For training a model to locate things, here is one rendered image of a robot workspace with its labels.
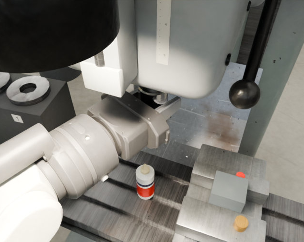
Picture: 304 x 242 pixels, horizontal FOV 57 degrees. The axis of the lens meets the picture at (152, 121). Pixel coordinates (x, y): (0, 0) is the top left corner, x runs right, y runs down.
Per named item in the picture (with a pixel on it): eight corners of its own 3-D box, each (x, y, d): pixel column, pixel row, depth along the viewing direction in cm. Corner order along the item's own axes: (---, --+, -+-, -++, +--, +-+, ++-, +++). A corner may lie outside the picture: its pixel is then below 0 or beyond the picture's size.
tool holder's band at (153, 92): (132, 93, 41) (131, 88, 40) (146, 76, 44) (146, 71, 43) (160, 103, 39) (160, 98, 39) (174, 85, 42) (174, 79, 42)
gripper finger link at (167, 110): (176, 108, 45) (149, 127, 42) (178, 92, 43) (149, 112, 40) (184, 113, 44) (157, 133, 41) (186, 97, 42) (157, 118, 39)
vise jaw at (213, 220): (257, 262, 48) (264, 254, 45) (174, 233, 52) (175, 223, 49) (260, 230, 52) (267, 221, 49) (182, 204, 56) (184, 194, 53)
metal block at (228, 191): (237, 219, 52) (245, 203, 48) (205, 209, 54) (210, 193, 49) (241, 195, 56) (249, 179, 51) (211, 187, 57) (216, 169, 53)
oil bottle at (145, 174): (150, 202, 64) (150, 175, 56) (134, 196, 65) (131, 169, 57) (157, 187, 66) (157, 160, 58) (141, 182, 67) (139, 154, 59)
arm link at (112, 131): (172, 110, 36) (98, 166, 29) (168, 156, 42) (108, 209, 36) (108, 70, 42) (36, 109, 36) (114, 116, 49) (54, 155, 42)
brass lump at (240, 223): (245, 234, 47) (247, 229, 46) (231, 229, 48) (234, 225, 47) (246, 222, 49) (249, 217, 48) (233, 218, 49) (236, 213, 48)
